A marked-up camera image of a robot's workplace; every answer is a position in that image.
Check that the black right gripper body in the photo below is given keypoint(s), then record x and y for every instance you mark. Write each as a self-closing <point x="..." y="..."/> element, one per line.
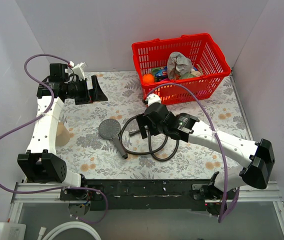
<point x="143" y="123"/>

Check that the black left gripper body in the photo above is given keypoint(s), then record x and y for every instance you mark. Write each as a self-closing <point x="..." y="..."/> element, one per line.
<point x="88" y="91"/>

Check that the grey shower head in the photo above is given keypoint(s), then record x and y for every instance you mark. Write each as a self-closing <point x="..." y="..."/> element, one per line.
<point x="109" y="129"/>

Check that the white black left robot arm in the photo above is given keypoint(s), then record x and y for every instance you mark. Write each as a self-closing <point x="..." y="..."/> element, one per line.
<point x="40" y="162"/>

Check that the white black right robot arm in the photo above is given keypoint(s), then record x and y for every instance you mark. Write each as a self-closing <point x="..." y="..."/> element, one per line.
<point x="255" y="159"/>

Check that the orange fruit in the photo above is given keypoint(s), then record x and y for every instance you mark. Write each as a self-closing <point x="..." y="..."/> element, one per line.
<point x="148" y="79"/>

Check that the floral table mat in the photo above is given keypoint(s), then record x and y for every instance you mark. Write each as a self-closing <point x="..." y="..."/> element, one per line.
<point x="97" y="158"/>

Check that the blue snack packet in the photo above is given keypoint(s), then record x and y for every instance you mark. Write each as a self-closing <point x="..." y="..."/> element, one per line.
<point x="161" y="73"/>

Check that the beige tape roll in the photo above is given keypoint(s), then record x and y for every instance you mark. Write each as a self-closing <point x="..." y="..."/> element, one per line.
<point x="62" y="135"/>

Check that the green round item in basket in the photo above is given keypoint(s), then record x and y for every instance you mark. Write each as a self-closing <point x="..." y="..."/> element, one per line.
<point x="187" y="76"/>

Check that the white round item in basket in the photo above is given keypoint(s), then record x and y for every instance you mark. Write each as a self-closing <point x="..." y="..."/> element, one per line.
<point x="196" y="73"/>

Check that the red plastic basket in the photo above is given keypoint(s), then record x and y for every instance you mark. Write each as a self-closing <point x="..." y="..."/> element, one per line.
<point x="193" y="61"/>

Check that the white box with grey button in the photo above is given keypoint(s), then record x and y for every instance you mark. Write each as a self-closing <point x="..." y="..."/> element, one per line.
<point x="12" y="231"/>

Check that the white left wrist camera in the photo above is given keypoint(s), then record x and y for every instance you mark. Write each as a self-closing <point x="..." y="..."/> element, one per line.
<point x="78" y="69"/>

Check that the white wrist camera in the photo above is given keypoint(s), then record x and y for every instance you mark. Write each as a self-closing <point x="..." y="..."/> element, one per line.
<point x="78" y="69"/>
<point x="151" y="99"/>

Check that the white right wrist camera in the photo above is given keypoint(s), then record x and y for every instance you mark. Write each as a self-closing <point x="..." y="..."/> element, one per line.
<point x="151" y="99"/>

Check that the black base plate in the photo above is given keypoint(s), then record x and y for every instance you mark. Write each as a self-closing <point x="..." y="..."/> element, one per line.
<point x="143" y="194"/>

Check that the aluminium rail frame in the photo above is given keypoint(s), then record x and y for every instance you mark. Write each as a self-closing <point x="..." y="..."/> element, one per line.
<point x="152" y="210"/>

